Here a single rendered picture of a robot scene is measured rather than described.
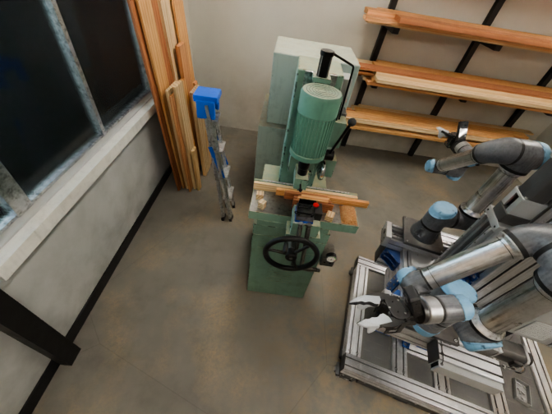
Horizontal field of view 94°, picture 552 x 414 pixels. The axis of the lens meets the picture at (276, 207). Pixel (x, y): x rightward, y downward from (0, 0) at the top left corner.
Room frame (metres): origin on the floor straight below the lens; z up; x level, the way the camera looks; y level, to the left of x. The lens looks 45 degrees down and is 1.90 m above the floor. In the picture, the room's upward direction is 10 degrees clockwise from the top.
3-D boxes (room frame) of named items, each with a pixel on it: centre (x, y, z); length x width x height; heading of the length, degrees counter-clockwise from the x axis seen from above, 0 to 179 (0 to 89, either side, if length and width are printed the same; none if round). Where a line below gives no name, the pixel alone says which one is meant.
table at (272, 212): (1.00, -0.16, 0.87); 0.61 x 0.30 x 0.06; 92
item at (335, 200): (1.12, -0.25, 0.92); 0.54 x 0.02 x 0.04; 92
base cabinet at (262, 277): (1.23, -0.10, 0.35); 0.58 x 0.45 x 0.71; 2
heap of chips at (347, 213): (1.03, -0.40, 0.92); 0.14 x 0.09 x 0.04; 2
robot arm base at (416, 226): (1.07, -0.88, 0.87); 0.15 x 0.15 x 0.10
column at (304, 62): (1.40, -0.09, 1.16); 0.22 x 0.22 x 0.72; 2
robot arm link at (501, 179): (1.08, -1.02, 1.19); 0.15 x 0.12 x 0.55; 93
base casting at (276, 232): (1.23, -0.10, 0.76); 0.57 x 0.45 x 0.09; 2
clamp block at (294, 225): (0.92, -0.16, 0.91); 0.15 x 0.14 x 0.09; 92
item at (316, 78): (1.25, -0.10, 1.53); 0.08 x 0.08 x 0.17; 2
